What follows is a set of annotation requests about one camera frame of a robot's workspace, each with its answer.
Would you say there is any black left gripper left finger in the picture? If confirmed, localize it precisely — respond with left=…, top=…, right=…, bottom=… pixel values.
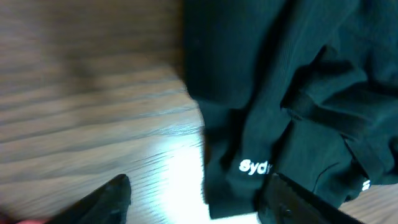
left=45, top=174, right=131, bottom=224

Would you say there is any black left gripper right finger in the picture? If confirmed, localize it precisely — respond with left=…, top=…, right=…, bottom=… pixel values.
left=258, top=174, right=363, bottom=224

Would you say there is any black t-shirt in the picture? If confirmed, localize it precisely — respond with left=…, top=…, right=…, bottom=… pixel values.
left=183, top=0, right=397, bottom=223

